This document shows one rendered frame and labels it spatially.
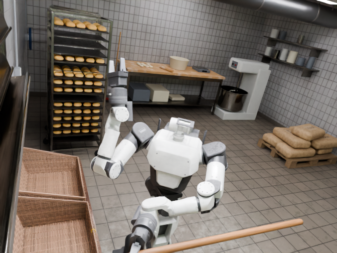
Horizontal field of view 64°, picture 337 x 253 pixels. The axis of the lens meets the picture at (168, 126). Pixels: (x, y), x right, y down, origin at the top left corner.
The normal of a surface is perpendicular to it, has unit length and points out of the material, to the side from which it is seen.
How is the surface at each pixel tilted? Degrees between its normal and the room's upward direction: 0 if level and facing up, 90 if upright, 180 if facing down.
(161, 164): 90
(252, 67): 90
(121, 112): 67
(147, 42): 90
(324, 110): 90
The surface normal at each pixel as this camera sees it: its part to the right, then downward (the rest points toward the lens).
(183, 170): -0.20, 0.36
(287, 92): -0.90, 0.00
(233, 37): 0.39, 0.43
